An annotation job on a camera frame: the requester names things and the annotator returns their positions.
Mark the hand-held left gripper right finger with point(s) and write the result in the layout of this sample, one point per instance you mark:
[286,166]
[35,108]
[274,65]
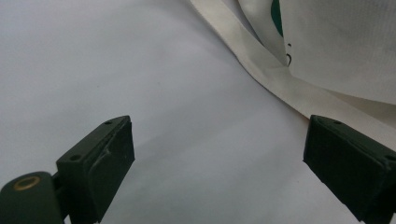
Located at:
[348,158]

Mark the white canvas tote bag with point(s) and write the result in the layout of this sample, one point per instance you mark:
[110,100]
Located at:
[336,46]

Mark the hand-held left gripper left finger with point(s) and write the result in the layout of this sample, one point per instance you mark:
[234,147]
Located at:
[96,168]

